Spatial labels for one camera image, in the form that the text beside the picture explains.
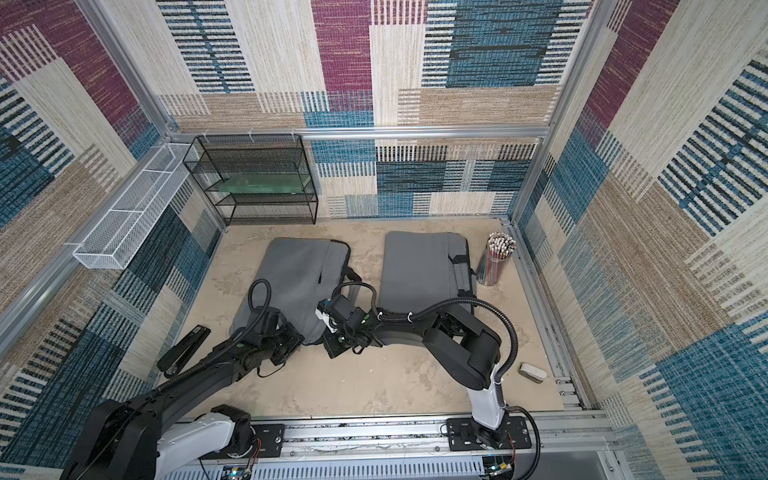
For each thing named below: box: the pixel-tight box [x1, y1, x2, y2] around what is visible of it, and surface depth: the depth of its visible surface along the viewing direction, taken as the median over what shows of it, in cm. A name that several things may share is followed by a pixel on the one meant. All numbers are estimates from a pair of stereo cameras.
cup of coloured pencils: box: [476, 232, 517, 287], surface depth 93 cm
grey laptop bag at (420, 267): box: [377, 231, 477, 313], surface depth 104 cm
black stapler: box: [157, 324, 211, 379], surface depth 89 cm
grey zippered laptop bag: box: [230, 237, 351, 344], surface depth 104 cm
